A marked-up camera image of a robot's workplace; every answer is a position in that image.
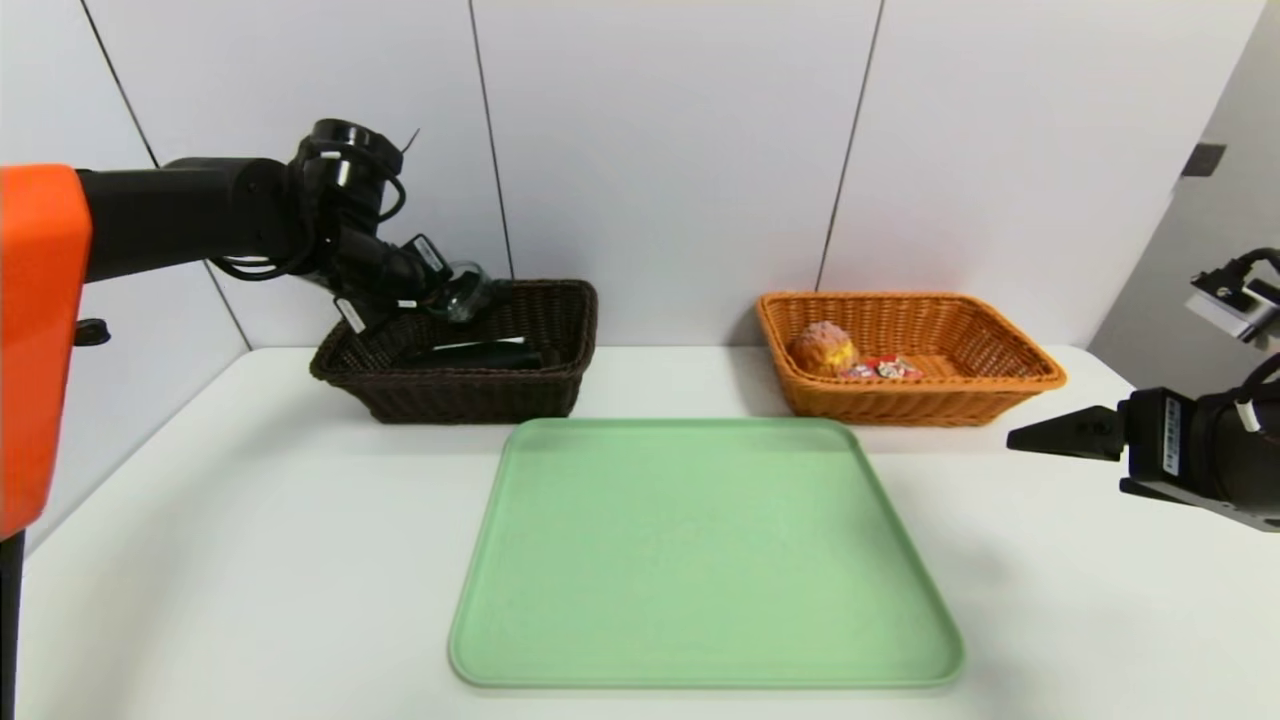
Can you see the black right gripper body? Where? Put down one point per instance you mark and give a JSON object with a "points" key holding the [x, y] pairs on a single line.
{"points": [[1150, 440]]}

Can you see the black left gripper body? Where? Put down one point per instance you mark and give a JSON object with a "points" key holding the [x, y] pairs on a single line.
{"points": [[357, 318]]}

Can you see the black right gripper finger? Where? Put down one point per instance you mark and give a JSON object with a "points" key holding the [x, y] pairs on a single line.
{"points": [[1170, 497], [1075, 435]]}

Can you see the black glasses case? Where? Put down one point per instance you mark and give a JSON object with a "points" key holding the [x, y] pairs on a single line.
{"points": [[480, 355]]}

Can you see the red milk carton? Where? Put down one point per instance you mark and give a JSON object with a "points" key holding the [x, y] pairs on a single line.
{"points": [[885, 370]]}

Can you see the golden bread bun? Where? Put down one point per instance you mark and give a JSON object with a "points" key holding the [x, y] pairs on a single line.
{"points": [[822, 350]]}

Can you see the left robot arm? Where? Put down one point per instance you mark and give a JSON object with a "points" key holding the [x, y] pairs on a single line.
{"points": [[180, 215]]}

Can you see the dark brown wicker basket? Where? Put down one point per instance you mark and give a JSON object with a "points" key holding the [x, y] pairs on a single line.
{"points": [[480, 395]]}

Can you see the orange wicker basket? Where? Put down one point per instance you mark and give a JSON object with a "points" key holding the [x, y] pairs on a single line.
{"points": [[900, 405]]}

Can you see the light green plastic tray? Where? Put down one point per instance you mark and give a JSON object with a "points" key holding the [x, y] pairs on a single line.
{"points": [[700, 600]]}

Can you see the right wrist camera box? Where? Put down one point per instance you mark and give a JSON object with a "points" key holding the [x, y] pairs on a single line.
{"points": [[1230, 305]]}

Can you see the dark wall plate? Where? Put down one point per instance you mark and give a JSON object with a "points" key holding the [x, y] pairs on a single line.
{"points": [[1203, 160]]}

